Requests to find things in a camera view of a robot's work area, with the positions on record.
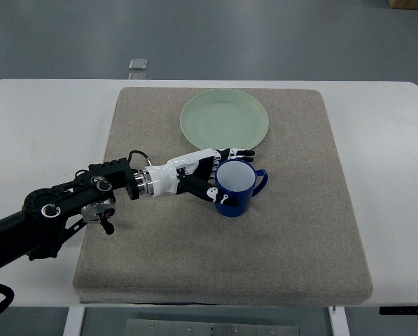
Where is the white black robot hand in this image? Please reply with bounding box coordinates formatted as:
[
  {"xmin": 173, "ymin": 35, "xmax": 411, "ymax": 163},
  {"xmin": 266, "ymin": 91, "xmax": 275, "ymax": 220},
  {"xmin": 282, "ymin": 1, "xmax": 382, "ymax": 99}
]
[{"xmin": 142, "ymin": 148, "xmax": 255, "ymax": 207}]

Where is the blue enamel mug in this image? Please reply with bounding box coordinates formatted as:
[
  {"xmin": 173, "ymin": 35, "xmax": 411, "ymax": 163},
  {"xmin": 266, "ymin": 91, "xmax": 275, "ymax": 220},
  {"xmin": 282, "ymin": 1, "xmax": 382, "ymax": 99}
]
[{"xmin": 215, "ymin": 159, "xmax": 269, "ymax": 218}]

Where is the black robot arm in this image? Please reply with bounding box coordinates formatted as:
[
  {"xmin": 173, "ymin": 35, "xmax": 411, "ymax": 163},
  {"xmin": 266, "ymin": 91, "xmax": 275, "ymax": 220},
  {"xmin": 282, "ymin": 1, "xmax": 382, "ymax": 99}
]
[{"xmin": 0, "ymin": 157, "xmax": 152, "ymax": 269}]

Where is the green round plate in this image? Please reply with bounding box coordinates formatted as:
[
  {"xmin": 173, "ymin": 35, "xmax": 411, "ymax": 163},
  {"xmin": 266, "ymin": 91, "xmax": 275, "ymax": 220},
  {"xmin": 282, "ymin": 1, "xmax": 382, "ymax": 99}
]
[{"xmin": 180, "ymin": 89, "xmax": 269, "ymax": 150}]

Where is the lower floor socket plate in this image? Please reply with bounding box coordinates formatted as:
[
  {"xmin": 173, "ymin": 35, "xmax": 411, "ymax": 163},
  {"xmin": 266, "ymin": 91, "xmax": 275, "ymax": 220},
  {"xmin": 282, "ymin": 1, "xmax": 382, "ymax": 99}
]
[{"xmin": 128, "ymin": 72, "xmax": 147, "ymax": 80}]

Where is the floor socket plate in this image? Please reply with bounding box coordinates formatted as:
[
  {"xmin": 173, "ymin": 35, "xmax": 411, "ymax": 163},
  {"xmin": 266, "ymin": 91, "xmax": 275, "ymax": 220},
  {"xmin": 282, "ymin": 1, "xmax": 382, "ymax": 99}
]
[
  {"xmin": 128, "ymin": 59, "xmax": 148, "ymax": 71},
  {"xmin": 128, "ymin": 72, "xmax": 147, "ymax": 80}
]

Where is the upper floor socket plate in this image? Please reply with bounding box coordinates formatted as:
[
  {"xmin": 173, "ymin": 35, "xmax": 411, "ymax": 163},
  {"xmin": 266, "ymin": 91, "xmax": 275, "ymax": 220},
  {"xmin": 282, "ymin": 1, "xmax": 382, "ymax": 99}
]
[{"xmin": 128, "ymin": 59, "xmax": 148, "ymax": 71}]

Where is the beige fabric mat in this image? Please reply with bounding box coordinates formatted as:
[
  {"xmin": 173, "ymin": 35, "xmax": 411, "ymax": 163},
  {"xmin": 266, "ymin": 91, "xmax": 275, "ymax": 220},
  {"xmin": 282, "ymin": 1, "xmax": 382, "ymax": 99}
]
[{"xmin": 74, "ymin": 88, "xmax": 372, "ymax": 307}]

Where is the white left table leg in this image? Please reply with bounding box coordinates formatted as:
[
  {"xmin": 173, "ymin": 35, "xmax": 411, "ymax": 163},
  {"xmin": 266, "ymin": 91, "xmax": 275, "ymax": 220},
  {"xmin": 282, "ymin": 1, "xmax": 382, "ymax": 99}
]
[{"xmin": 63, "ymin": 307, "xmax": 85, "ymax": 336}]

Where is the white table leg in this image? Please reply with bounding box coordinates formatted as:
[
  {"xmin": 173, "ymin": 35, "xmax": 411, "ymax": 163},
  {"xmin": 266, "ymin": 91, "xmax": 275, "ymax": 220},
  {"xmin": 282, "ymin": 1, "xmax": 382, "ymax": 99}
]
[
  {"xmin": 328, "ymin": 306, "xmax": 351, "ymax": 336},
  {"xmin": 63, "ymin": 307, "xmax": 85, "ymax": 336}
]

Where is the white right table leg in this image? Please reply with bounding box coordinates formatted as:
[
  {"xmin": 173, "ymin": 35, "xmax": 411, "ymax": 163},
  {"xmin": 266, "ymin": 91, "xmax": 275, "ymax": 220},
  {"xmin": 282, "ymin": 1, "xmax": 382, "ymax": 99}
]
[{"xmin": 328, "ymin": 306, "xmax": 351, "ymax": 336}]

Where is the black desk control panel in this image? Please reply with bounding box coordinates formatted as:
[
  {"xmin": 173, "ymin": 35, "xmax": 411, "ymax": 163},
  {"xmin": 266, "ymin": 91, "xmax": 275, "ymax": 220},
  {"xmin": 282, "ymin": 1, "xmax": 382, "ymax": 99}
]
[{"xmin": 379, "ymin": 306, "xmax": 418, "ymax": 316}]

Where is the cardboard box corner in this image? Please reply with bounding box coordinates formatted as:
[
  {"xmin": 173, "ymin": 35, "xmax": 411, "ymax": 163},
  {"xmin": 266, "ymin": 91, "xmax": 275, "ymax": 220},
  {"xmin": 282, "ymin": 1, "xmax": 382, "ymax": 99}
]
[{"xmin": 388, "ymin": 0, "xmax": 418, "ymax": 10}]

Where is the metal base plate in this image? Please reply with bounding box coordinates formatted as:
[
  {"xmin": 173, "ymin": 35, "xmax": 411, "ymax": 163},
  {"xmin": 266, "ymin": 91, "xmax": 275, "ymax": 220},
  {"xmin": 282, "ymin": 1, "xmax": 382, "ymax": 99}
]
[{"xmin": 124, "ymin": 319, "xmax": 300, "ymax": 336}]

